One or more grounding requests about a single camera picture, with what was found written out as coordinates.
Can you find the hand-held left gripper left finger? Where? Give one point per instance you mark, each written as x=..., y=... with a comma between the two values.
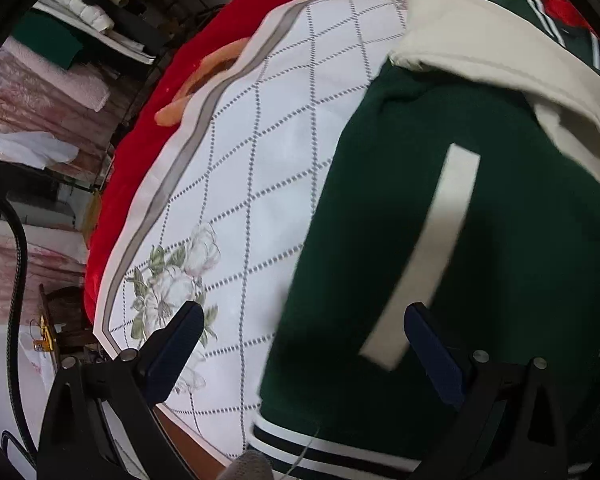
x=176, y=345

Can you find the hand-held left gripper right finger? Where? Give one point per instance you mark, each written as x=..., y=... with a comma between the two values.
x=432, y=352

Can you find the green varsity jacket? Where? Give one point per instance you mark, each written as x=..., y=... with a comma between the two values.
x=395, y=170

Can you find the brown wooden furniture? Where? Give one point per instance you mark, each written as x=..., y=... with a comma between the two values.
x=62, y=320

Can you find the person's grey clothing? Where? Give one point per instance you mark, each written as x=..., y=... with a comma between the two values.
x=250, y=466

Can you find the white floral quilted sheet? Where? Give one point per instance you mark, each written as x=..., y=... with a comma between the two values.
x=260, y=185

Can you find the white plastic bag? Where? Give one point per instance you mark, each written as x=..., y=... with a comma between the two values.
x=30, y=147

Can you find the pink textured cloth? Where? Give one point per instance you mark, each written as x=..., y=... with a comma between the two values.
x=40, y=90

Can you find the red floral blanket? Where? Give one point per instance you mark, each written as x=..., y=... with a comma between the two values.
x=190, y=50

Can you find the green cloth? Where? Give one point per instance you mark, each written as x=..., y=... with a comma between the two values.
x=45, y=42

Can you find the white puffer jacket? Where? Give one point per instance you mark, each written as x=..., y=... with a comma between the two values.
x=82, y=10

